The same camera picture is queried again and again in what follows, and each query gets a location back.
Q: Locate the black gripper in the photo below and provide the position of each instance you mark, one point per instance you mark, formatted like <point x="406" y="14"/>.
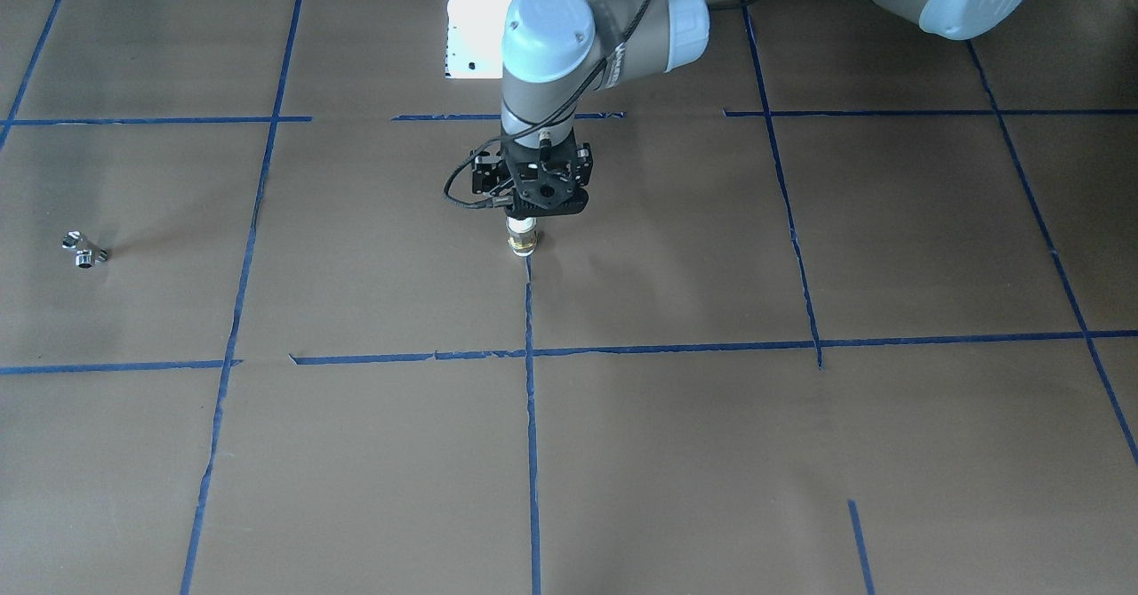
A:
<point x="484" y="174"/>

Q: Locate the white PPR pipe brass fitting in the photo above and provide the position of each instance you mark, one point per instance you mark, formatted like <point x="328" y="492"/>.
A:
<point x="524" y="234"/>

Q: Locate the small chrome angle valve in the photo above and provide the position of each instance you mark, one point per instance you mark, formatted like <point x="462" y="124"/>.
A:
<point x="86" y="253"/>

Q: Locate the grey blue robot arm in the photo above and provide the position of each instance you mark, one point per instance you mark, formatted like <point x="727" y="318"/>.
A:
<point x="554" y="51"/>

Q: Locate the brown paper table cover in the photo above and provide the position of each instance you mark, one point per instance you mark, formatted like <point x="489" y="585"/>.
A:
<point x="852" y="310"/>

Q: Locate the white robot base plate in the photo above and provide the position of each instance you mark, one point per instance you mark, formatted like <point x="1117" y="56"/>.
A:
<point x="473" y="38"/>

